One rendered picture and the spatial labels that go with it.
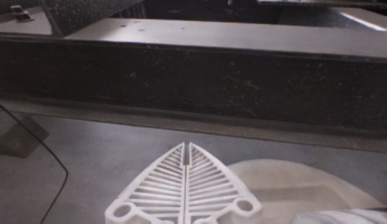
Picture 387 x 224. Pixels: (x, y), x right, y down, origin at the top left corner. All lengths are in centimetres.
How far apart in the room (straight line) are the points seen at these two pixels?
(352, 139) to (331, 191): 15
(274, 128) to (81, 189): 86
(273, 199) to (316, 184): 11
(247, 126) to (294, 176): 17
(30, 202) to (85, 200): 24
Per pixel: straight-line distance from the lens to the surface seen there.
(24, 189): 111
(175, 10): 114
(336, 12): 69
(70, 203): 94
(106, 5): 49
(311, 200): 56
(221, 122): 44
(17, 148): 119
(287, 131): 49
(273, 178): 47
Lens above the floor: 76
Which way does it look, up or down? 43 degrees down
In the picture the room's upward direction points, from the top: straight up
